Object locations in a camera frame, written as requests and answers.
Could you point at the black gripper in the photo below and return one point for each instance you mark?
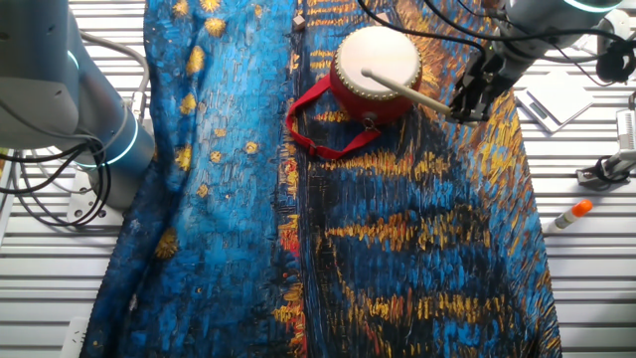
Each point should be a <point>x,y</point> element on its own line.
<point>484,77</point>

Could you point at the pale wooden drumstick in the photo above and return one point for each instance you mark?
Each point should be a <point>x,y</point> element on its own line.
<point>407,92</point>

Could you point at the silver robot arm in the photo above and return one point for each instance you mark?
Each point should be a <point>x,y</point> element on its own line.
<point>40,79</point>

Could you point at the red drum with white head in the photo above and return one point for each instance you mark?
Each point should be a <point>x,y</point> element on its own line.
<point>377,54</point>

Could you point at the white digital kitchen scale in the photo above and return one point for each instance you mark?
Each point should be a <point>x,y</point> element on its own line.
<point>559,99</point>

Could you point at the larger plain wooden cube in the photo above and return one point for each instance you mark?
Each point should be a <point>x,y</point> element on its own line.
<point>382,19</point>

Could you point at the orange capped glue stick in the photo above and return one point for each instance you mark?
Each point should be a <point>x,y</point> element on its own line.
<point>566,216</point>

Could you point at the blue starry painting print cloth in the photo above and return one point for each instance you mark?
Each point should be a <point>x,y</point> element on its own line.
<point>348,238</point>

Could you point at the smaller plain wooden cube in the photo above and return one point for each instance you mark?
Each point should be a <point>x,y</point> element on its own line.
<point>298,22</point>

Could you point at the white flat strip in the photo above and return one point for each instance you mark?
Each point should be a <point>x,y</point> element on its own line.
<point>74,338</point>

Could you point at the small grey camera on stand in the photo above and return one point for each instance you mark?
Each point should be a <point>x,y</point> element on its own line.
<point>627,130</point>

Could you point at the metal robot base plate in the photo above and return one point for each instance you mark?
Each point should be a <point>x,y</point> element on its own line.
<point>87,209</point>

